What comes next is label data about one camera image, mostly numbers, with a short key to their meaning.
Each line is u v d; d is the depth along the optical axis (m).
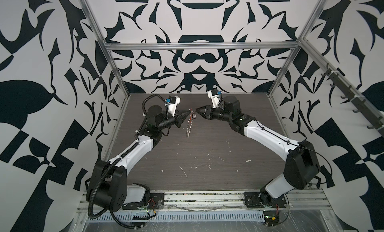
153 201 0.73
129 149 0.50
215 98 0.72
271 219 0.71
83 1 0.73
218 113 0.69
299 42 0.89
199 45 0.94
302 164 0.44
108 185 0.41
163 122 0.67
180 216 0.71
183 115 0.76
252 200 0.74
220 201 0.76
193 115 0.79
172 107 0.69
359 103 0.57
